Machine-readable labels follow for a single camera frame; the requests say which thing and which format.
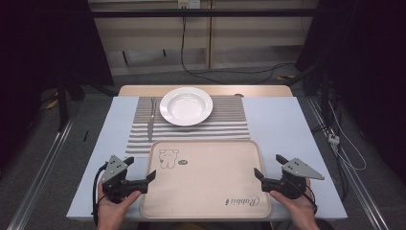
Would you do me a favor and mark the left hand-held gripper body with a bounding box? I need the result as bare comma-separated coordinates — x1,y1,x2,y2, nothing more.
101,154,149,204

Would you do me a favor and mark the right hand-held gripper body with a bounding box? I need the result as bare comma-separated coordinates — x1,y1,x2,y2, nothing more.
260,157,326,200

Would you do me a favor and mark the person's left hand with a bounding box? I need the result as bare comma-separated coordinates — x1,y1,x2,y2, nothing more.
97,183,143,230

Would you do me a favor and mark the person's right hand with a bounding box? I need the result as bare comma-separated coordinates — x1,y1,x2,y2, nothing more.
269,177,321,230

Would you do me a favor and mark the light blue table sheet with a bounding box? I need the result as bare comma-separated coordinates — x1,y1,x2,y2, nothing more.
65,96,349,222

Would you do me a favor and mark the silver table knife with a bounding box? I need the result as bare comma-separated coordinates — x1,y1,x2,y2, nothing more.
147,97,158,144

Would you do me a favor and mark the beige tray with bear print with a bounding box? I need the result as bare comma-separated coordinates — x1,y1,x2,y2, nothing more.
140,139,273,221

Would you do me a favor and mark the striped grey placemat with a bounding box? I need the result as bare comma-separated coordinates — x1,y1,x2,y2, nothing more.
124,95,252,158

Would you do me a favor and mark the wooden table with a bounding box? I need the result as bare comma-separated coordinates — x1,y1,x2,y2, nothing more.
117,83,294,99

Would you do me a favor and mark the white deep plate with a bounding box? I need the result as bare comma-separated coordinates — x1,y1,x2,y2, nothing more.
159,86,214,127

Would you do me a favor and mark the black metal stand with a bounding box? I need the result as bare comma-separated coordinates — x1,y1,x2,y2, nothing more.
55,72,70,131

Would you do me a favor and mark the black horizontal bar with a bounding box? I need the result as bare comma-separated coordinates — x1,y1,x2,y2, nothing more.
90,8,321,19

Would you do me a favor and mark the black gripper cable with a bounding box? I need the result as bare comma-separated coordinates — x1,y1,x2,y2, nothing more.
301,183,320,216
91,162,108,226

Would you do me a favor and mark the aluminium floor rail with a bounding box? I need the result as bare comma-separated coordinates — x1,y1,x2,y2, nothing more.
306,96,391,230
5,116,77,230

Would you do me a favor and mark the white cable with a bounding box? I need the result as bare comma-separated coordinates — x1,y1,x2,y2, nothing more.
327,101,368,172

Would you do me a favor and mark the long black floor cable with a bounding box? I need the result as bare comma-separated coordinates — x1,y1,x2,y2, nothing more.
179,15,297,86

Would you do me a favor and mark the white wall socket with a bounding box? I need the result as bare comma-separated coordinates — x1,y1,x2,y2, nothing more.
177,0,202,10

